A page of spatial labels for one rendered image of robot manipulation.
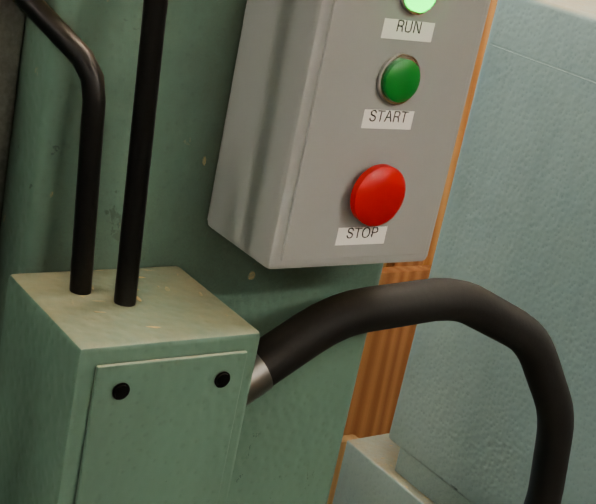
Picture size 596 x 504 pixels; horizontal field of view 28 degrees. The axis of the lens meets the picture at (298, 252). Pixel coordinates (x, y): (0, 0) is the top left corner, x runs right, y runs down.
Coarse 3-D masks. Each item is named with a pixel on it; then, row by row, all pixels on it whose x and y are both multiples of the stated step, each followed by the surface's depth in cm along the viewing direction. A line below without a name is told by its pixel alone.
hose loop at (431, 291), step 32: (384, 288) 63; (416, 288) 64; (448, 288) 65; (480, 288) 68; (288, 320) 61; (320, 320) 60; (352, 320) 61; (384, 320) 63; (416, 320) 64; (448, 320) 67; (480, 320) 68; (512, 320) 69; (288, 352) 59; (320, 352) 61; (544, 352) 72; (256, 384) 59; (544, 384) 74; (544, 416) 77; (544, 448) 79; (544, 480) 80
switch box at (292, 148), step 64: (256, 0) 55; (320, 0) 51; (384, 0) 53; (448, 0) 55; (256, 64) 55; (320, 64) 52; (448, 64) 56; (256, 128) 55; (320, 128) 53; (448, 128) 58; (256, 192) 55; (320, 192) 55; (256, 256) 56; (320, 256) 56; (384, 256) 59
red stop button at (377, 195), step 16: (368, 176) 55; (384, 176) 55; (400, 176) 56; (352, 192) 55; (368, 192) 55; (384, 192) 56; (400, 192) 56; (352, 208) 56; (368, 208) 55; (384, 208) 56; (368, 224) 56
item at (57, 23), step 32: (32, 0) 51; (160, 0) 49; (64, 32) 51; (160, 32) 49; (96, 64) 51; (160, 64) 50; (96, 96) 51; (96, 128) 51; (96, 160) 52; (128, 160) 51; (96, 192) 52; (128, 192) 52; (128, 224) 52; (128, 256) 52; (128, 288) 53
